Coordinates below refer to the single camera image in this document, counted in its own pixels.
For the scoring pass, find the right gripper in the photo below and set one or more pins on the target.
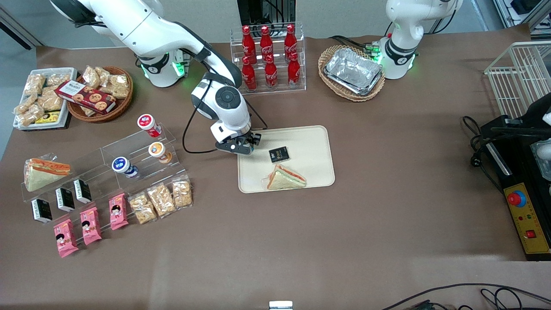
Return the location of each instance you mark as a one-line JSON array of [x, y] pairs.
[[251, 139]]

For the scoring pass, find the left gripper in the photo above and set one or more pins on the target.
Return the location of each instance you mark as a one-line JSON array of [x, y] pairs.
[[537, 112]]

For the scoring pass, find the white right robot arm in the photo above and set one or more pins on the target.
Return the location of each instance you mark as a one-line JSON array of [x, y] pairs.
[[142, 26]]

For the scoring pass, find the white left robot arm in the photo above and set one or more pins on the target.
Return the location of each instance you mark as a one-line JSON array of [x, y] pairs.
[[404, 47]]

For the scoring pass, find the beige plastic tray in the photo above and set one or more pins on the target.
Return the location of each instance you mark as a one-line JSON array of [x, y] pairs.
[[301, 146]]

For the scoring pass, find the orange gum jar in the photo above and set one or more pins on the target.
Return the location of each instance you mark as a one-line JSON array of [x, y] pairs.
[[159, 152]]

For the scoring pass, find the red gum jar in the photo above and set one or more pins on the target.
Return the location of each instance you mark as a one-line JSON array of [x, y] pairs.
[[149, 125]]

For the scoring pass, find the clear acrylic gum step shelf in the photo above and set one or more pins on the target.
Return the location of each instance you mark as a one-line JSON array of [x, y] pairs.
[[142, 146]]

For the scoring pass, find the blue gum jar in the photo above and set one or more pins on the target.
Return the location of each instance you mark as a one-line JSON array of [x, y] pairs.
[[125, 167]]

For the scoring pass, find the flat black snack packet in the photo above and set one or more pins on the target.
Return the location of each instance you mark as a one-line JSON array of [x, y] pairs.
[[279, 154]]

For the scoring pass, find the small wrapped triangle sandwich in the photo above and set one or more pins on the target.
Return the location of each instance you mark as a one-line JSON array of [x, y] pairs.
[[286, 178]]

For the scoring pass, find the red cola bottle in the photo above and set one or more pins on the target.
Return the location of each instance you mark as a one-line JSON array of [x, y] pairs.
[[290, 38], [270, 73], [249, 75], [247, 41], [266, 41], [294, 71]]

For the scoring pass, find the rice cracker clear packet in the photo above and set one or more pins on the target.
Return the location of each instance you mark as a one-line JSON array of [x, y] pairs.
[[182, 192], [51, 101], [58, 79], [103, 74], [88, 111], [25, 104], [119, 86], [31, 115], [161, 199], [142, 208], [91, 76], [34, 84]]

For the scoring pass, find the clear acrylic bottle rack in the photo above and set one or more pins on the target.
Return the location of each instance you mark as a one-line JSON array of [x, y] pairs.
[[301, 64]]

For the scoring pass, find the black yellow emergency stop box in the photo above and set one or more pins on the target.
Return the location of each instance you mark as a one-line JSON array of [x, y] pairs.
[[527, 219]]

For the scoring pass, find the light wicker basket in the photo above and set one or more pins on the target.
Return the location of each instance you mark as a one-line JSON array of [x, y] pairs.
[[329, 56]]

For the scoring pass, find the stacked aluminium foil trays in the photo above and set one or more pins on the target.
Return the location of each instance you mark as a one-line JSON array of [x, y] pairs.
[[354, 71]]

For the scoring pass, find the dark equipment rack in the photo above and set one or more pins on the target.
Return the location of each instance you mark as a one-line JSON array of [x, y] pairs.
[[258, 10]]

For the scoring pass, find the dark wicker basket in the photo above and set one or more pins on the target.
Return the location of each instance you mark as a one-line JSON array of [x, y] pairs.
[[122, 105]]

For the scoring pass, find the pink snack packet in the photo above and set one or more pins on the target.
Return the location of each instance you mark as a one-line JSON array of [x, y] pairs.
[[91, 225], [65, 237], [118, 211]]

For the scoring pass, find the small white device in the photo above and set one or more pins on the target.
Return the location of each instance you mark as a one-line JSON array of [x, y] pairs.
[[280, 305]]

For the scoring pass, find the clear acrylic snack step shelf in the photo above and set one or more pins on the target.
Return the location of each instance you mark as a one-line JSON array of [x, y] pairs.
[[86, 172]]

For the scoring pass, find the red cookie box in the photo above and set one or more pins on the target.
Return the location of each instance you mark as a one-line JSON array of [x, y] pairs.
[[86, 95]]

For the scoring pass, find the black white carton box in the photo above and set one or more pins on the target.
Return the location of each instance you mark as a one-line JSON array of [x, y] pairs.
[[41, 210], [65, 199], [82, 190]]

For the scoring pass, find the white rectangular bin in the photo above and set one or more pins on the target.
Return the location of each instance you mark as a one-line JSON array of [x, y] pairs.
[[64, 73]]

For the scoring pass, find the yellow black small box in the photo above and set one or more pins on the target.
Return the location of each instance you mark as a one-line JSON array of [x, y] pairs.
[[48, 117]]

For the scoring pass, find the large wrapped triangle sandwich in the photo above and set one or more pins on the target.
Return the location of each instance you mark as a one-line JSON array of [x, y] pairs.
[[43, 174]]

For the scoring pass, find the metal frame structure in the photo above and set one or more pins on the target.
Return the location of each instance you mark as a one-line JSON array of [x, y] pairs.
[[525, 13]]

